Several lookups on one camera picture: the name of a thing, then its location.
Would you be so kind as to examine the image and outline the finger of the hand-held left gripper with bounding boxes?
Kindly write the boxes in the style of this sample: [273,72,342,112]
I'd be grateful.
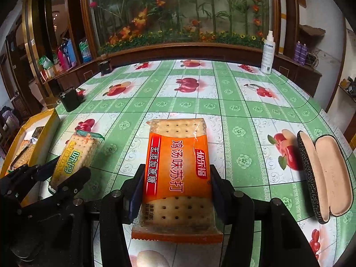
[6,156,61,198]
[42,167,92,210]

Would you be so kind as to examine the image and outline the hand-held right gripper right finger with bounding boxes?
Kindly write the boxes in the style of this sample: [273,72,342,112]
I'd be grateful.
[209,165,320,267]

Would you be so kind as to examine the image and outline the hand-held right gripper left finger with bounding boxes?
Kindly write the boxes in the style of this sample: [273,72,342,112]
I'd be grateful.
[71,164,146,267]

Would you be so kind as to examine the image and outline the yellow cracker packet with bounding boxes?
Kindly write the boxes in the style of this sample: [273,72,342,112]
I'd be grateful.
[49,129,105,194]

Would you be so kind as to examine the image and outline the yellow cardboard box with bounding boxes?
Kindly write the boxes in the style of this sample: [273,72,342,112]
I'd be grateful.
[0,108,62,208]

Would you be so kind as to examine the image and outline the orange cracker packet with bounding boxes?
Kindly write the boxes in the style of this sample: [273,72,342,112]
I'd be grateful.
[131,117,224,242]

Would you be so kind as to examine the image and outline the pile of snack packets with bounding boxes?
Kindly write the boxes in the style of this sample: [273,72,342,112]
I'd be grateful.
[8,126,45,170]

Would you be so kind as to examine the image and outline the small black box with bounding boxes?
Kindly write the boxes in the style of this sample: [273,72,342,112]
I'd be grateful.
[60,87,84,112]
[98,60,113,75]

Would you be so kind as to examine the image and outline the light green packet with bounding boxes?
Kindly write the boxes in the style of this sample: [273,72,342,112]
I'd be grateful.
[39,56,55,69]

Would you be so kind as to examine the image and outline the pink bottle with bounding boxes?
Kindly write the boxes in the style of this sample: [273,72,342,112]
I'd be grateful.
[57,47,71,69]

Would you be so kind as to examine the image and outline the open black glasses case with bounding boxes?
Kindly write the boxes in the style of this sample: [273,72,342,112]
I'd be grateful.
[296,130,354,224]

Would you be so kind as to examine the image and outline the blue bottle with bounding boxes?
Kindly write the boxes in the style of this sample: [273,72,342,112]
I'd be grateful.
[66,39,78,66]

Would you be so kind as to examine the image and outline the green and white bag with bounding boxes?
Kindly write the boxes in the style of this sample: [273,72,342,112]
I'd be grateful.
[78,40,92,63]

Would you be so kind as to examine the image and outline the white spray bottle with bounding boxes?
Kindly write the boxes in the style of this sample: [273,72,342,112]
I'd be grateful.
[260,30,275,75]

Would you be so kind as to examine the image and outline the glass cabinet with artificial flowers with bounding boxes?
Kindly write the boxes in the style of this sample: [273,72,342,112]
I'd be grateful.
[65,0,299,62]

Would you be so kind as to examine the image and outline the tangled dark cables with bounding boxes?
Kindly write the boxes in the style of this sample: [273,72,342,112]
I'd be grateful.
[307,49,320,67]

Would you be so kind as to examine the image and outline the dark wooden wall shelf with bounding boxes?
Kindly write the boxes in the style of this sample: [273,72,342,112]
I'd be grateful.
[299,24,326,38]

